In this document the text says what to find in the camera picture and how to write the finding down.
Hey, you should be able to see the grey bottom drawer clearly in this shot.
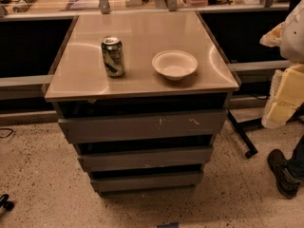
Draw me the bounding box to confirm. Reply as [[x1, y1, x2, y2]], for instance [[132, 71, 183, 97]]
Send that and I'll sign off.
[[91, 171, 203, 193]]

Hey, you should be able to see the black object on floor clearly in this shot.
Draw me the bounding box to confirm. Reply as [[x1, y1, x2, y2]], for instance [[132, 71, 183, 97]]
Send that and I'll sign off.
[[0, 194, 14, 211]]

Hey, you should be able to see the dark trouser leg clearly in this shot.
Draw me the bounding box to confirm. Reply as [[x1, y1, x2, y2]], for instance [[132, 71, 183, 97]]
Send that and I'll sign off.
[[287, 135, 304, 181]]

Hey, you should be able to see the green soda can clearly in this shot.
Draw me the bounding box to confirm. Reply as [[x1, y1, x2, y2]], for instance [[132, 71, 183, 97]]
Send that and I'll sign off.
[[101, 36, 124, 77]]

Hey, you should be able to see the grey top drawer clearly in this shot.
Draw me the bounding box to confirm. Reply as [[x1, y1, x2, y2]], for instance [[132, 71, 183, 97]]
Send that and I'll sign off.
[[59, 110, 227, 143]]

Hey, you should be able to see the grey drawer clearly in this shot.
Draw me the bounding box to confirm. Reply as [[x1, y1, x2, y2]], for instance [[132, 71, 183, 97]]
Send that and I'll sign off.
[[78, 146, 213, 172], [91, 171, 203, 193], [59, 110, 227, 143]]

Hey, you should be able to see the black floor cable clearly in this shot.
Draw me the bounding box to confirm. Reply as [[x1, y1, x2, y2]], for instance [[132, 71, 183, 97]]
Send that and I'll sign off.
[[0, 127, 15, 140]]

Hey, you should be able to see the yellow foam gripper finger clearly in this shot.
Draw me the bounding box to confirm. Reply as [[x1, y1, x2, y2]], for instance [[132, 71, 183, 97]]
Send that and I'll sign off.
[[261, 64, 304, 129], [259, 23, 284, 48]]

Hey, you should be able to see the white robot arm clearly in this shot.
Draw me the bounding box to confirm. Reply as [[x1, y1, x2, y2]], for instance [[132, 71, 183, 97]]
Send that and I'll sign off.
[[259, 0, 304, 128]]

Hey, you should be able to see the white paper bowl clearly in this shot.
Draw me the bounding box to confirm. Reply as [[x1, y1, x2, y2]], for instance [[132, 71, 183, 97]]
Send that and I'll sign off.
[[152, 50, 198, 81]]

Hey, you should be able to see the grey drawer cabinet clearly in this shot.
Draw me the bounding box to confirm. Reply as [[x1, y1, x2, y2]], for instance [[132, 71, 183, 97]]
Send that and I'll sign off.
[[45, 11, 238, 182]]

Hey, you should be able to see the grey middle drawer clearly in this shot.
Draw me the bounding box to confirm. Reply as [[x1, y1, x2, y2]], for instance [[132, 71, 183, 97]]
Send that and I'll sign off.
[[78, 146, 213, 172]]

